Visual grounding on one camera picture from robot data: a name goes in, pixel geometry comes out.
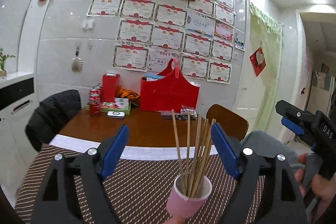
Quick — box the green flat box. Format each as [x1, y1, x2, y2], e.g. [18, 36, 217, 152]
[99, 102, 131, 115]

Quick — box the hanging round brush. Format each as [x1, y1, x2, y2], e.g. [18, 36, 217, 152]
[71, 46, 83, 72]

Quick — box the grey cloth on chair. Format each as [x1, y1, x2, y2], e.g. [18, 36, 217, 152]
[240, 131, 303, 172]

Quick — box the award certificate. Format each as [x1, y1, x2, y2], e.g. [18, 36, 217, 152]
[87, 0, 123, 16]
[154, 4, 187, 28]
[120, 0, 156, 20]
[112, 44, 149, 72]
[116, 19, 154, 44]
[207, 60, 232, 84]

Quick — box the red gift bag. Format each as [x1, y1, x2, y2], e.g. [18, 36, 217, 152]
[139, 59, 199, 112]

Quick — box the red tall box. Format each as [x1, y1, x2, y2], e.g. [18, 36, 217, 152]
[101, 73, 120, 102]

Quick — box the brown polka dot tablecloth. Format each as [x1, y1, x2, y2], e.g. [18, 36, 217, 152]
[15, 144, 236, 223]

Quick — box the person's right hand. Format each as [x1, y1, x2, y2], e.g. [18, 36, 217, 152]
[294, 153, 335, 206]

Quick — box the person's left hand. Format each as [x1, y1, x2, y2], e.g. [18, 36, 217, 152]
[163, 215, 185, 224]

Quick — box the red cola can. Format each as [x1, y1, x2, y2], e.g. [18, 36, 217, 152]
[88, 94, 100, 116]

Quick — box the pink cylindrical utensil holder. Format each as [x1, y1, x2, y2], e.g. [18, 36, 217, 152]
[166, 175, 213, 219]

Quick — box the black jacket on chair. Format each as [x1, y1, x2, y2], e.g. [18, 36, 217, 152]
[25, 89, 81, 152]

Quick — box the green door curtain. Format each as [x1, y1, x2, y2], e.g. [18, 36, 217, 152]
[249, 3, 282, 131]

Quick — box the orange snack bag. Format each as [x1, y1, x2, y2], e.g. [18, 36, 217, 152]
[116, 86, 140, 100]

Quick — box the white sideboard cabinet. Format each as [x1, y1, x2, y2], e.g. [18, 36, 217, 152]
[1, 72, 38, 202]

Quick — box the brown wooden chair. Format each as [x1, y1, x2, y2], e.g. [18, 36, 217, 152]
[206, 104, 249, 141]

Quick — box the red diamond door decoration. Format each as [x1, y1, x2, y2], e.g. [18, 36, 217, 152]
[249, 47, 266, 77]

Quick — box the white small device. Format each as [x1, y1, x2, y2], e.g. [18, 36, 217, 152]
[107, 111, 125, 119]

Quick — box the small potted green plant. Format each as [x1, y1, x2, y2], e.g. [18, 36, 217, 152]
[0, 48, 15, 77]

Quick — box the dark snack packet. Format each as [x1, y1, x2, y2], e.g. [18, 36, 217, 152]
[160, 106, 198, 121]

